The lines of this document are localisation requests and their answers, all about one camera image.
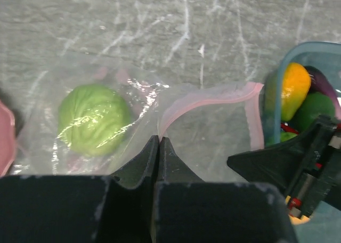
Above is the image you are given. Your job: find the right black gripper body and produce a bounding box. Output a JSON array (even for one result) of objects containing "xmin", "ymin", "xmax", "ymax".
[{"xmin": 286, "ymin": 131, "xmax": 340, "ymax": 219}]

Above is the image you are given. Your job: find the small green lettuce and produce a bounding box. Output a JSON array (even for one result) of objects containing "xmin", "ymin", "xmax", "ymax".
[{"xmin": 265, "ymin": 132, "xmax": 297, "ymax": 146}]

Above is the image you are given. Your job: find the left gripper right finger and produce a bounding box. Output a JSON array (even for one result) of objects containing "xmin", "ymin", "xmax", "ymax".
[{"xmin": 156, "ymin": 137, "xmax": 297, "ymax": 242}]

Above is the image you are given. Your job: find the pink plate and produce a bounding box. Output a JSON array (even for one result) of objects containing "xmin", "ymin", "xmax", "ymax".
[{"xmin": 0, "ymin": 102, "xmax": 17, "ymax": 176}]

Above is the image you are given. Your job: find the teal plastic food tray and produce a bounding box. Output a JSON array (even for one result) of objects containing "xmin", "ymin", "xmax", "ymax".
[{"xmin": 262, "ymin": 42, "xmax": 340, "ymax": 146}]

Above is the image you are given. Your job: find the dark green avocado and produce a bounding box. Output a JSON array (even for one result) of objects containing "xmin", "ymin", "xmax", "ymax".
[{"xmin": 289, "ymin": 92, "xmax": 335, "ymax": 132}]

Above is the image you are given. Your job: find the pale green cabbage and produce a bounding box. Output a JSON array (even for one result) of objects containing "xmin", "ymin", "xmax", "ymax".
[{"xmin": 58, "ymin": 84, "xmax": 132, "ymax": 156}]

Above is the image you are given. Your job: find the clear zip top bag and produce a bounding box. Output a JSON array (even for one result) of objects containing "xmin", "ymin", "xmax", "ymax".
[{"xmin": 11, "ymin": 53, "xmax": 264, "ymax": 175}]

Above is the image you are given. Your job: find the red chili pepper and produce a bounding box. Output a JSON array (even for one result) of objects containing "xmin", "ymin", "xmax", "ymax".
[{"xmin": 281, "ymin": 122, "xmax": 299, "ymax": 135}]

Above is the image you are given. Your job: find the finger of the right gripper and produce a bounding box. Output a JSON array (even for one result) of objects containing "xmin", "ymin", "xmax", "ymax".
[{"xmin": 227, "ymin": 115, "xmax": 340, "ymax": 190}]

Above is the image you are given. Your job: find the yellow green mango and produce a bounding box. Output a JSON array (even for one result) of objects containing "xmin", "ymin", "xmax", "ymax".
[{"xmin": 281, "ymin": 62, "xmax": 311, "ymax": 122}]

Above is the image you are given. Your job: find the purple eggplant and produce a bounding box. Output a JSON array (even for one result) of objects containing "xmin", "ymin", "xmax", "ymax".
[{"xmin": 304, "ymin": 66, "xmax": 340, "ymax": 119}]

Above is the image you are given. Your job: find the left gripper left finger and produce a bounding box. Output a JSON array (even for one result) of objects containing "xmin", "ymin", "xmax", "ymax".
[{"xmin": 1, "ymin": 136, "xmax": 159, "ymax": 242}]

